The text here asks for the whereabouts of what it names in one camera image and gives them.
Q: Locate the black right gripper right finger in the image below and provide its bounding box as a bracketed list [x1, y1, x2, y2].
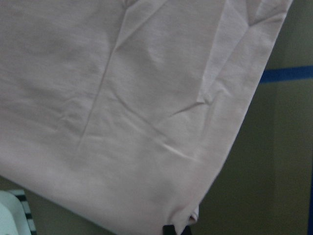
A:
[181, 222, 191, 235]

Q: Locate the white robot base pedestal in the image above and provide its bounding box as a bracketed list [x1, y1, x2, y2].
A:
[0, 189, 37, 235]

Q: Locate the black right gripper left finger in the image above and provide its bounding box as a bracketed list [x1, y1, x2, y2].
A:
[162, 225, 176, 235]

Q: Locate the pink Snoopy t-shirt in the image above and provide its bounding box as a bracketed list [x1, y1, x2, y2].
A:
[0, 0, 291, 235]

